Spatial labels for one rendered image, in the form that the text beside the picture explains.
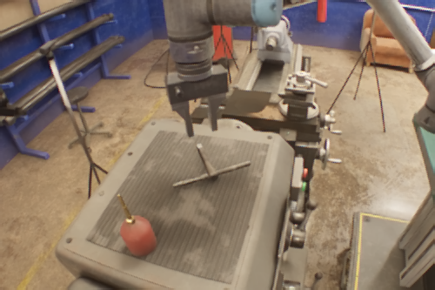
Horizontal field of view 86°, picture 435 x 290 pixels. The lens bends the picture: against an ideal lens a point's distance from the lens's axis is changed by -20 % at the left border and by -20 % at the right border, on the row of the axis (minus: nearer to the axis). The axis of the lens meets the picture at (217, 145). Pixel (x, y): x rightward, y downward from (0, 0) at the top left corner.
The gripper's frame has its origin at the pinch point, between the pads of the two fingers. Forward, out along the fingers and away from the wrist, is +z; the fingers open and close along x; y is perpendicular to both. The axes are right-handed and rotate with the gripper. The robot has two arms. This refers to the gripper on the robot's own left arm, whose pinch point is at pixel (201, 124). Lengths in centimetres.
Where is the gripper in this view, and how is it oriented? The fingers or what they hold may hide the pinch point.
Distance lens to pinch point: 67.6
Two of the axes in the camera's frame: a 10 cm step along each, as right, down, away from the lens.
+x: 9.5, -2.4, 1.9
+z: 0.7, 7.8, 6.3
